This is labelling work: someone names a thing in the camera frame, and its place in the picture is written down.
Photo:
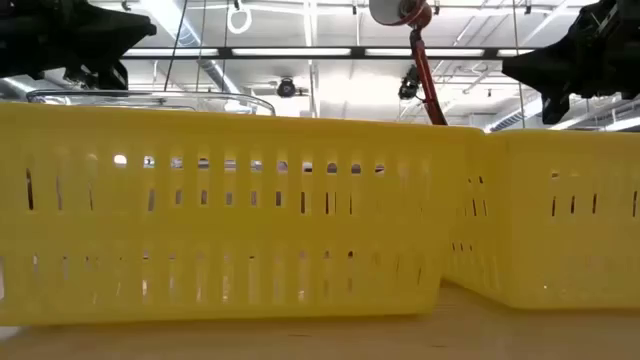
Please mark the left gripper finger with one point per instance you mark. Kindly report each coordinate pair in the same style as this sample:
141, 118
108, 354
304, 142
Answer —
117, 32

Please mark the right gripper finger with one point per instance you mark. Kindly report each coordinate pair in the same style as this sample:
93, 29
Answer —
550, 67

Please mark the white ceiling pipe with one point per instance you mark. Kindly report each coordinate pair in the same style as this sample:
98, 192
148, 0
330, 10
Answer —
312, 30

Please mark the black ceiling-mounted camera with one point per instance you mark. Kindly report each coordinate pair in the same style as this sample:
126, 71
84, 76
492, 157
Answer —
409, 85

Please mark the silver ceiling duct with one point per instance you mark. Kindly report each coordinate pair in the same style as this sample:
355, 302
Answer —
192, 35

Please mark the clear plastic bin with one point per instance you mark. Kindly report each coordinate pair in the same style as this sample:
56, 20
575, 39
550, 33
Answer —
240, 102

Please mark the yellow slotted plastic basket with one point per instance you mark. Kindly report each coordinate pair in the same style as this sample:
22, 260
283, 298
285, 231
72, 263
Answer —
575, 150
300, 135

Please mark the round black ceiling device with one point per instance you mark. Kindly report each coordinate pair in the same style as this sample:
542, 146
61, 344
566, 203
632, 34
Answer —
286, 88

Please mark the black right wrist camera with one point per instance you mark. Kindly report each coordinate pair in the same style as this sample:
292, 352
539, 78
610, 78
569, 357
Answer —
555, 107

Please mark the red desk lamp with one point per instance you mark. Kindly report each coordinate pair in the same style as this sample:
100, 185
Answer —
424, 65

